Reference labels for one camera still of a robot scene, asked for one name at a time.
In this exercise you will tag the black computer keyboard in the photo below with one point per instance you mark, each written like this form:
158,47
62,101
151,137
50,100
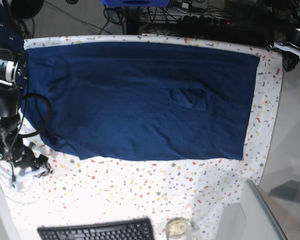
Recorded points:
136,229

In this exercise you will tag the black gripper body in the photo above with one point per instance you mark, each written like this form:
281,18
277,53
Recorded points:
29,163

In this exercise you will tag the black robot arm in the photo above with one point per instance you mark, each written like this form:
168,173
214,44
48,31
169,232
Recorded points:
290,26
14,89

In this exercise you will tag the clear glass jar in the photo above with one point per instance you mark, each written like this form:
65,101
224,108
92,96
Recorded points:
179,229

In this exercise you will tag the terrazzo patterned table cloth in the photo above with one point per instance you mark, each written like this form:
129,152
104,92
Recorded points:
98,189

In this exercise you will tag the dark blue t-shirt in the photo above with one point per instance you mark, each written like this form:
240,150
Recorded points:
141,101

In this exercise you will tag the black power strip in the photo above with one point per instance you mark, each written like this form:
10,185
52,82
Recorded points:
204,20

